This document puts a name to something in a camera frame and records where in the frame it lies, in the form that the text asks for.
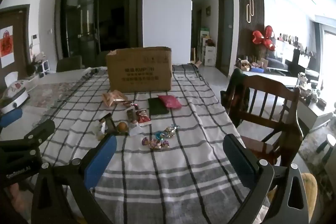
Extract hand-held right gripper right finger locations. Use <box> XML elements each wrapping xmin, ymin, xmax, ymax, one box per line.
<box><xmin>223</xmin><ymin>134</ymin><xmax>306</xmax><ymax>224</ymax></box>

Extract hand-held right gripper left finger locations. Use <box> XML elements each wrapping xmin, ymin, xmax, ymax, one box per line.
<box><xmin>31</xmin><ymin>134</ymin><xmax>118</xmax><ymax>224</ymax></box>

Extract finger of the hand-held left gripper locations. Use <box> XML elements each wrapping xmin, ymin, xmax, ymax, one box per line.
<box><xmin>0</xmin><ymin>109</ymin><xmax>24</xmax><ymax>128</ymax></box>
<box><xmin>23</xmin><ymin>119</ymin><xmax>55</xmax><ymax>148</ymax></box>

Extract peach snack packet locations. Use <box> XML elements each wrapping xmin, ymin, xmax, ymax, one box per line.
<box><xmin>102</xmin><ymin>93</ymin><xmax>113</xmax><ymax>107</ymax></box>
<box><xmin>109</xmin><ymin>90</ymin><xmax>129</xmax><ymax>105</ymax></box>

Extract brown cardboard box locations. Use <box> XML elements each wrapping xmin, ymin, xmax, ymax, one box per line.
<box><xmin>106</xmin><ymin>46</ymin><xmax>173</xmax><ymax>92</ymax></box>

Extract white floral rice cooker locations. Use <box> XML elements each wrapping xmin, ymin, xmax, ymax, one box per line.
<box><xmin>0</xmin><ymin>81</ymin><xmax>30</xmax><ymax>114</ymax></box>

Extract small clear packet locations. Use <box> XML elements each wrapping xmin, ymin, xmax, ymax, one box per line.
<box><xmin>95</xmin><ymin>119</ymin><xmax>106</xmax><ymax>141</ymax></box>

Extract floral table cloth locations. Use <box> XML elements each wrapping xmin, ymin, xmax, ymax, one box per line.
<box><xmin>26</xmin><ymin>81</ymin><xmax>84</xmax><ymax>109</ymax></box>

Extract brown clear bar packet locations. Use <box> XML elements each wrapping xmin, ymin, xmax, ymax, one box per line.
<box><xmin>126</xmin><ymin>109</ymin><xmax>143</xmax><ymax>136</ymax></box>

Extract red white snack packet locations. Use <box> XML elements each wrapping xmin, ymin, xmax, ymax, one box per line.
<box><xmin>135</xmin><ymin>109</ymin><xmax>152</xmax><ymax>127</ymax></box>

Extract cluster of foil wrapped candies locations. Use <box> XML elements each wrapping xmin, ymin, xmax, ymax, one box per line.
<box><xmin>141</xmin><ymin>124</ymin><xmax>179</xmax><ymax>149</ymax></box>

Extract grey plaid tablecloth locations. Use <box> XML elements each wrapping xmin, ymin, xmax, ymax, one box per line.
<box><xmin>39</xmin><ymin>64</ymin><xmax>271</xmax><ymax>224</ymax></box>

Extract dark jacket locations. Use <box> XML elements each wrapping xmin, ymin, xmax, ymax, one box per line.
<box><xmin>220</xmin><ymin>68</ymin><xmax>250</xmax><ymax>127</ymax></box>

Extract red door poster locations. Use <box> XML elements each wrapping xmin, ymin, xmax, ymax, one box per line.
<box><xmin>0</xmin><ymin>26</ymin><xmax>13</xmax><ymax>68</ymax></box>

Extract dark dining chair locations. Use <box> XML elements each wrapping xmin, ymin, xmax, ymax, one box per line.
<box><xmin>96</xmin><ymin>51</ymin><xmax>111</xmax><ymax>67</ymax></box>
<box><xmin>56</xmin><ymin>55</ymin><xmax>83</xmax><ymax>73</ymax></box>

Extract dark green packet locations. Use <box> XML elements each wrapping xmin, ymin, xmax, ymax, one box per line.
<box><xmin>147</xmin><ymin>97</ymin><xmax>170</xmax><ymax>116</ymax></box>

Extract brown wooden chair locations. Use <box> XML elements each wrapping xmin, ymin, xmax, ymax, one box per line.
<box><xmin>220</xmin><ymin>74</ymin><xmax>305</xmax><ymax>169</ymax></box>

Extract pink snack packet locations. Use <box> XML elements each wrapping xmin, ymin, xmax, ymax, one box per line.
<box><xmin>157</xmin><ymin>94</ymin><xmax>182</xmax><ymax>109</ymax></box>

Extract white round stool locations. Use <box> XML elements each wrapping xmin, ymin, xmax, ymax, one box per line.
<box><xmin>316</xmin><ymin>134</ymin><xmax>336</xmax><ymax>164</ymax></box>

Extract white storage drawers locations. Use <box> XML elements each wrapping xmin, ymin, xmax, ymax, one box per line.
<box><xmin>201</xmin><ymin>27</ymin><xmax>217</xmax><ymax>66</ymax></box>

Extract white sideboard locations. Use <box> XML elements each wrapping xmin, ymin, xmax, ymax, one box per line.
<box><xmin>270</xmin><ymin>38</ymin><xmax>321</xmax><ymax>77</ymax></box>

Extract red bow decoration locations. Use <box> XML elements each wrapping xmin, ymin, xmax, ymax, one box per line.
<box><xmin>252</xmin><ymin>25</ymin><xmax>276</xmax><ymax>51</ymax></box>

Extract dark glass sliding door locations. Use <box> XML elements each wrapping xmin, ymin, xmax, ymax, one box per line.
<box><xmin>57</xmin><ymin>0</ymin><xmax>145</xmax><ymax>62</ymax></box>

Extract looped wall lamp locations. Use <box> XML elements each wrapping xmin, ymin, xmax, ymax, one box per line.
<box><xmin>246</xmin><ymin>0</ymin><xmax>254</xmax><ymax>23</ymax></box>

